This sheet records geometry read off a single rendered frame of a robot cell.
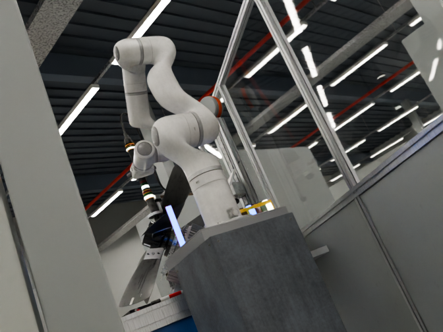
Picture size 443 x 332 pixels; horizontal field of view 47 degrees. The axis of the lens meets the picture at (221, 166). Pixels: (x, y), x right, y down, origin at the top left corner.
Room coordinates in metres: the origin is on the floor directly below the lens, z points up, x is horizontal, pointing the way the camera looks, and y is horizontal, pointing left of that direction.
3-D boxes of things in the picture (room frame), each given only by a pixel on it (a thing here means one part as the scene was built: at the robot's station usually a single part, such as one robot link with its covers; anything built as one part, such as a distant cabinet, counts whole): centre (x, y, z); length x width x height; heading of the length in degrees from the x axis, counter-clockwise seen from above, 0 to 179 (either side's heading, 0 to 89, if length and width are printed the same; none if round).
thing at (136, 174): (2.12, 0.32, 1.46); 0.11 x 0.10 x 0.07; 18
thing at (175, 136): (1.59, 0.09, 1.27); 0.19 x 0.12 x 0.24; 120
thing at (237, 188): (2.72, -0.02, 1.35); 0.10 x 0.07 x 0.08; 143
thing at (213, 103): (2.80, -0.07, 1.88); 0.17 x 0.15 x 0.16; 18
